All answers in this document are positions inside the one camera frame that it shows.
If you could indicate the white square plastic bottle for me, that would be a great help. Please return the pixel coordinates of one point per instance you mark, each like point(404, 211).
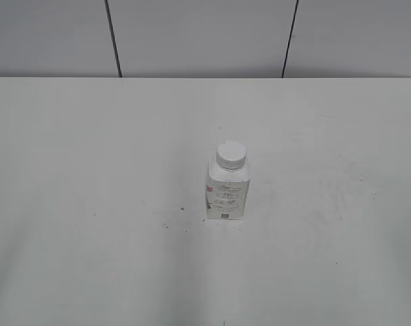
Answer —
point(226, 190)

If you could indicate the white screw cap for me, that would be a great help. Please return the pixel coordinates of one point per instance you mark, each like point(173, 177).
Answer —
point(231, 155)

